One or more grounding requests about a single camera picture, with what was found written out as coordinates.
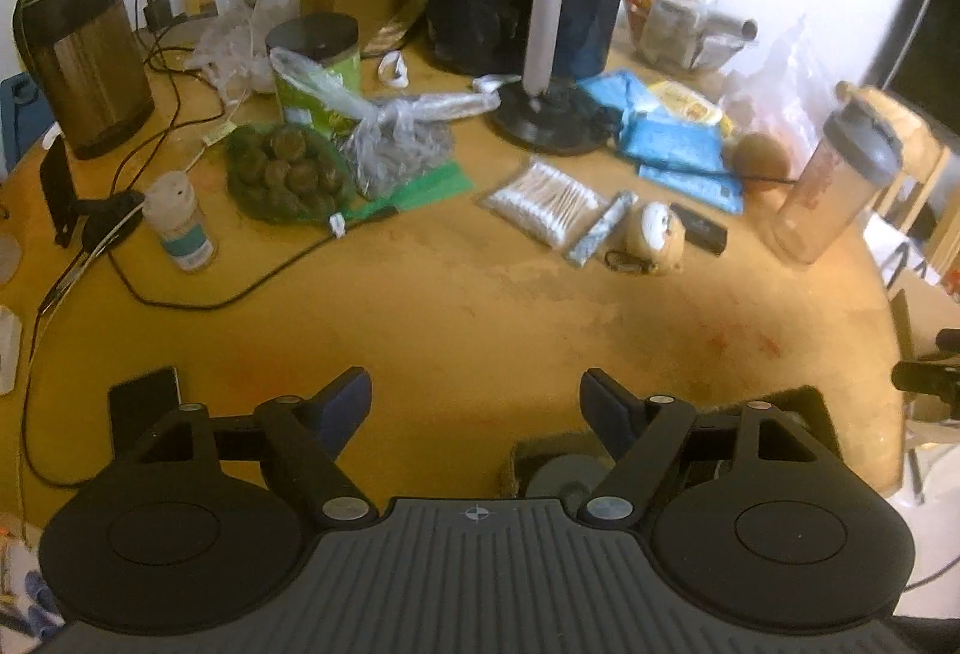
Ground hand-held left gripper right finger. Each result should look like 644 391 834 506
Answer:
577 367 845 531

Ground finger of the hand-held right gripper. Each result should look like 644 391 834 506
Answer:
891 360 960 398

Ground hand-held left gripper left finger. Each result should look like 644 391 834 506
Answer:
139 365 380 531

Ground tan plush toy keychain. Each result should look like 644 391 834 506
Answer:
606 202 687 276

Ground marble patterned sachet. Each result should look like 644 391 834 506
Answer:
564 190 638 266

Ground black rectangular case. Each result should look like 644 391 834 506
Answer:
669 202 728 255

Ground pack of cotton swabs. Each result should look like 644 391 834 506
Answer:
478 163 610 250

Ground wooden desktop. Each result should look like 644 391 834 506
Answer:
0 35 912 497

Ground white shipping bag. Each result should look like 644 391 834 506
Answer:
862 211 931 295

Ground black smartphone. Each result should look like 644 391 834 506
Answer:
107 367 183 464

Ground clear shaker bottle grey lid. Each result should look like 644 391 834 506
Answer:
772 82 901 265

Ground green plastic strip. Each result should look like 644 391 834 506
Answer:
341 163 475 221

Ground blue wet wipes packet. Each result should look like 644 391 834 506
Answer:
619 118 725 164
637 163 745 216

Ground net bag of green fruits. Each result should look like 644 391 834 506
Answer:
225 121 353 224

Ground small bottle white cap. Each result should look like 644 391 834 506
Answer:
142 172 218 272

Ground blue wet wipe packets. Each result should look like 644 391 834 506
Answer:
592 114 800 184

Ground brown kiwi fruit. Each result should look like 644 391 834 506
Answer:
731 133 792 194

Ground clear plastic bag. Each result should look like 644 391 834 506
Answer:
270 48 500 197

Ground black kettle base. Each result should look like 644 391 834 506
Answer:
491 80 612 156

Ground yellow wet wipes packet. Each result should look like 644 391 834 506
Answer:
649 80 740 141

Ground blue packet with mountain print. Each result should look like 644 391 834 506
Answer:
581 70 653 115

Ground black monitor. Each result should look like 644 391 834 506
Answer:
859 0 960 137

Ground white plastic bag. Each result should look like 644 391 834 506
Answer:
720 16 848 122

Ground glass bowl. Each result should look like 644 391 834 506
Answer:
626 0 758 74

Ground black phone stand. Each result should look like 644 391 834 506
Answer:
39 140 147 250

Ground patterned cloth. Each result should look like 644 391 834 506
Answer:
0 511 68 640

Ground green canister black lid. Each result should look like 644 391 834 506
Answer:
266 13 365 137

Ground gold striped packet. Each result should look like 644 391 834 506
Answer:
364 0 430 59

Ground olive snack packet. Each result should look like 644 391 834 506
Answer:
645 0 710 62

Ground translucent crumpled bag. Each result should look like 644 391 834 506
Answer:
184 0 301 92

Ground silver metal tube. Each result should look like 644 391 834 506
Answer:
705 13 758 44

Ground blue plastic object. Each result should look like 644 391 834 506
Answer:
0 73 46 175

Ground brown electric kettle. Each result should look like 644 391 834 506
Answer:
13 0 156 160

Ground thin black cable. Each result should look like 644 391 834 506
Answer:
105 204 398 311

